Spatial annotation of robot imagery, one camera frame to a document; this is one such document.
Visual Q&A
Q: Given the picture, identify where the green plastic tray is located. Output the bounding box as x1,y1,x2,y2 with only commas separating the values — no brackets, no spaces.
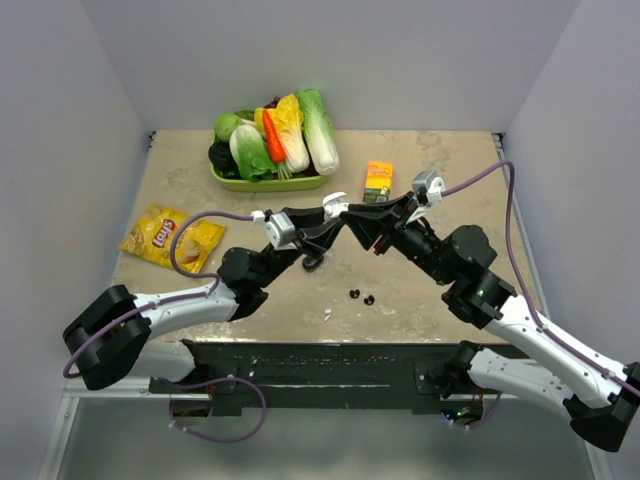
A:
210,163,327,193

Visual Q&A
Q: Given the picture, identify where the black toy vegetable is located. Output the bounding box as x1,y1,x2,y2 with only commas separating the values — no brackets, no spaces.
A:
208,142,236,169

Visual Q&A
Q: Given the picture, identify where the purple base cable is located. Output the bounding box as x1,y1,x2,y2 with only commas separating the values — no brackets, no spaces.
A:
448,387,507,431
168,377,268,444

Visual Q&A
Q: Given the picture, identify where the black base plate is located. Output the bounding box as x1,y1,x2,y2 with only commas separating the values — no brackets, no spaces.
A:
150,342,495,418

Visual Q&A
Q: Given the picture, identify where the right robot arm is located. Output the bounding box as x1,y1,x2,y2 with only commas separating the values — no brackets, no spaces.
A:
338,194,639,452

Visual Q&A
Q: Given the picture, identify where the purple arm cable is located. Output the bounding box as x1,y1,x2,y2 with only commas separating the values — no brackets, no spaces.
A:
61,209,266,379
439,160,640,399

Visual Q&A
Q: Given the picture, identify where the black earbud charging case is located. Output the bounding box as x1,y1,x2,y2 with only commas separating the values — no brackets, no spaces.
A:
302,254,324,273

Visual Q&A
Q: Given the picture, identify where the yellow chips bag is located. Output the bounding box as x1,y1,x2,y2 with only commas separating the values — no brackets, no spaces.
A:
119,203,225,274

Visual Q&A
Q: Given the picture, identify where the yellow leaf cabbage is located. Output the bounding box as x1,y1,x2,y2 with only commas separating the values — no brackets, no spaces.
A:
270,94,310,174

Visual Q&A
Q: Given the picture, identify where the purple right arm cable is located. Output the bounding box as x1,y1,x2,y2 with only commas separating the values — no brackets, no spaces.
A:
439,160,640,399

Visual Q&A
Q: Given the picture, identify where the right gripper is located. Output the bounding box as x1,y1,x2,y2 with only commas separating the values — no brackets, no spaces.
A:
339,191,455,286

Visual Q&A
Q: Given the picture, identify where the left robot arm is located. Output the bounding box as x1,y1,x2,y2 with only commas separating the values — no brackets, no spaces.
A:
62,207,344,392

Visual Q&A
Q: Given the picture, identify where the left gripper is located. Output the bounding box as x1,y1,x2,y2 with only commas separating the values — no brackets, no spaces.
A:
256,203,344,289

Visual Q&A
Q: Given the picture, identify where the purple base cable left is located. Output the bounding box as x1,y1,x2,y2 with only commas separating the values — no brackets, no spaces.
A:
168,377,268,444

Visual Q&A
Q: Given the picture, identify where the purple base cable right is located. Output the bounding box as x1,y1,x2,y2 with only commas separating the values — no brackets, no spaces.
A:
448,387,507,431

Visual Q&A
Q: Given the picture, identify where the orange juice box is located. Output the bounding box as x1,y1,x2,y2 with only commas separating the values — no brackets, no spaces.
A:
363,161,394,203

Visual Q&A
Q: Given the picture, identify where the round green vegetable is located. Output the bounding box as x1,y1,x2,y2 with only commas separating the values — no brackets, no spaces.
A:
214,112,244,142

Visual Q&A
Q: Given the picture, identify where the orange carrot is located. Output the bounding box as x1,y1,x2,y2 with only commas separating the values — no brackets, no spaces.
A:
262,109,292,180

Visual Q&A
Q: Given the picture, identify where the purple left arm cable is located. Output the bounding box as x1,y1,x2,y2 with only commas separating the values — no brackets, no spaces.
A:
61,209,266,379

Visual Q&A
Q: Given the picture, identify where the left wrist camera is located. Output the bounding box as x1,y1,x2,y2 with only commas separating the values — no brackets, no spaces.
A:
264,212,296,250

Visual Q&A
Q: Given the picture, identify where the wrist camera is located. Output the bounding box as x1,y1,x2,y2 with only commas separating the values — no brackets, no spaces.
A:
264,212,296,250
411,170,445,207

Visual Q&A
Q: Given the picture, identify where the white earbud charging case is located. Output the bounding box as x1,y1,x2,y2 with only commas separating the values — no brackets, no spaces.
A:
322,192,349,220

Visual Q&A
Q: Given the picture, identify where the green white bok choy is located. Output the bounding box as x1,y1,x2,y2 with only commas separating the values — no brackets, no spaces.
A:
229,125,277,182

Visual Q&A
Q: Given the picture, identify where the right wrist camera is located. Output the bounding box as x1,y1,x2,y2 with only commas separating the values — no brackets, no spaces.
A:
411,170,445,207

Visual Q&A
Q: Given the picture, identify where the napa cabbage right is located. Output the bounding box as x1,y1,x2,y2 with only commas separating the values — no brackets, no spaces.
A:
295,89,340,176

